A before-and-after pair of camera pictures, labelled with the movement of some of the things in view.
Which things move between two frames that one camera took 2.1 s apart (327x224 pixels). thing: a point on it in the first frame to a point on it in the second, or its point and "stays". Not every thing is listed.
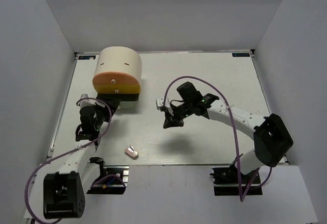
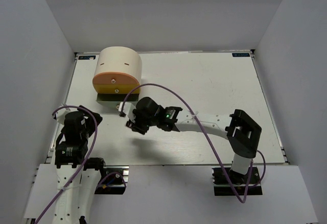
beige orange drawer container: (117, 74) stays
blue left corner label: (86, 57) stays
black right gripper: (170, 122) to (136, 125)
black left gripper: (113, 105) to (91, 120)
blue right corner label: (240, 54) stays
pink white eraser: (131, 152) to (125, 124)
